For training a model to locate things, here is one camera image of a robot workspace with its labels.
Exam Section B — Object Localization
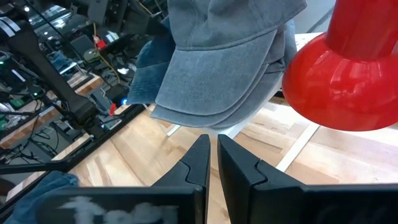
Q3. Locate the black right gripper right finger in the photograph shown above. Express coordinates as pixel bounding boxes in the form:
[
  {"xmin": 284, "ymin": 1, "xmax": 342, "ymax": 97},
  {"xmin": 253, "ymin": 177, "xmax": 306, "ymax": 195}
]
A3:
[{"xmin": 217, "ymin": 134, "xmax": 398, "ymax": 224}]

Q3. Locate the black office chair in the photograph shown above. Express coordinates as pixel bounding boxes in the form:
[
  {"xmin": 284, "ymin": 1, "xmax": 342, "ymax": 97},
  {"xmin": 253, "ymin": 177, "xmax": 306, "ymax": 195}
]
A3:
[{"xmin": 70, "ymin": 34, "xmax": 96, "ymax": 58}]

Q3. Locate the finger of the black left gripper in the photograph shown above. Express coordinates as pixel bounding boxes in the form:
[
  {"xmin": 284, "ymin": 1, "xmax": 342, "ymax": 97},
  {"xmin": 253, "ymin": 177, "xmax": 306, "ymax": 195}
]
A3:
[{"xmin": 146, "ymin": 16, "xmax": 172, "ymax": 37}]

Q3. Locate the blue baseball cap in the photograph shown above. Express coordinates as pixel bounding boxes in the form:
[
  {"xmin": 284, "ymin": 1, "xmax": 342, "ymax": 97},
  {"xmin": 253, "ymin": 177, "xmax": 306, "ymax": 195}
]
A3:
[
  {"xmin": 126, "ymin": 17, "xmax": 177, "ymax": 106},
  {"xmin": 4, "ymin": 170, "xmax": 80, "ymax": 224}
]

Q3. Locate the grey baseball cap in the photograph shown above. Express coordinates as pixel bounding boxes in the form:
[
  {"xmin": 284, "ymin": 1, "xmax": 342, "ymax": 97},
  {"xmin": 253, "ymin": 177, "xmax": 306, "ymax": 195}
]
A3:
[
  {"xmin": 150, "ymin": 18, "xmax": 299, "ymax": 130},
  {"xmin": 154, "ymin": 0, "xmax": 308, "ymax": 117}
]

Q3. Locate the black aluminium table frame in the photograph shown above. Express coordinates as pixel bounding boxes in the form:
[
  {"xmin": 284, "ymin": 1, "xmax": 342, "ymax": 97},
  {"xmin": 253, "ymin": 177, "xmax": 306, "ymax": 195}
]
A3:
[{"xmin": 0, "ymin": 104, "xmax": 147, "ymax": 215}]

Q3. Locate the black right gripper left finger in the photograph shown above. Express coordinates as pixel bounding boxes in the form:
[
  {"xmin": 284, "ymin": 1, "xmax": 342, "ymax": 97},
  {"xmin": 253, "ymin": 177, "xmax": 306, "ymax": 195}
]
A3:
[{"xmin": 35, "ymin": 134, "xmax": 211, "ymax": 224}]

